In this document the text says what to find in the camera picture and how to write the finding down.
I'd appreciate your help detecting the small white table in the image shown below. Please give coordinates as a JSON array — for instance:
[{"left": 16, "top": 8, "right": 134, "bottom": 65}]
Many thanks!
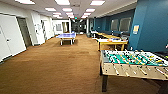
[{"left": 90, "top": 30, "right": 98, "bottom": 39}]

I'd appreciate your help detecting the foosball table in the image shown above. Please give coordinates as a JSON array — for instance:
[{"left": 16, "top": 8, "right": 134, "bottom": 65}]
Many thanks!
[{"left": 99, "top": 49, "right": 168, "bottom": 93}]

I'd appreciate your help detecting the interior glass window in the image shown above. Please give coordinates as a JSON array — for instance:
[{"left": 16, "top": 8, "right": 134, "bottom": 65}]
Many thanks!
[
  {"left": 110, "top": 18, "right": 120, "bottom": 33},
  {"left": 119, "top": 16, "right": 132, "bottom": 34}
]

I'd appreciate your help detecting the yellow wall sign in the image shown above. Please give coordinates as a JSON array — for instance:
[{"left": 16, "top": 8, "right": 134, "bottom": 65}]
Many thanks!
[{"left": 132, "top": 24, "right": 140, "bottom": 35}]

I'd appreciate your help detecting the long wooden table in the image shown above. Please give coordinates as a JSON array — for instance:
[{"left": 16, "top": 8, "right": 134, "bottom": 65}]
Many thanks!
[{"left": 94, "top": 32, "right": 116, "bottom": 40}]

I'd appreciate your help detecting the ceiling light panel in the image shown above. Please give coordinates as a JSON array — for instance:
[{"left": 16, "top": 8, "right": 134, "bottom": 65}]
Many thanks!
[
  {"left": 82, "top": 8, "right": 95, "bottom": 14},
  {"left": 89, "top": 0, "right": 106, "bottom": 7},
  {"left": 14, "top": 0, "right": 36, "bottom": 5},
  {"left": 81, "top": 12, "right": 91, "bottom": 17},
  {"left": 54, "top": 0, "right": 71, "bottom": 6},
  {"left": 62, "top": 7, "right": 74, "bottom": 13},
  {"left": 65, "top": 12, "right": 74, "bottom": 17},
  {"left": 51, "top": 12, "right": 62, "bottom": 17},
  {"left": 44, "top": 7, "right": 58, "bottom": 13}
]

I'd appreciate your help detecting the blue ping pong table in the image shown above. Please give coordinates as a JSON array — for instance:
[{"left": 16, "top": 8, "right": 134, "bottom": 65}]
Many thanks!
[{"left": 56, "top": 31, "right": 77, "bottom": 46}]

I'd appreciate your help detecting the white-top wooden table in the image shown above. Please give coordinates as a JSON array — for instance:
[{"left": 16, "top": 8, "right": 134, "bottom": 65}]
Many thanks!
[{"left": 96, "top": 37, "right": 129, "bottom": 52}]

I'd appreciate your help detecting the white double door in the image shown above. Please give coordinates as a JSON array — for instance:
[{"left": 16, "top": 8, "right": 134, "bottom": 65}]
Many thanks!
[{"left": 0, "top": 13, "right": 27, "bottom": 63}]

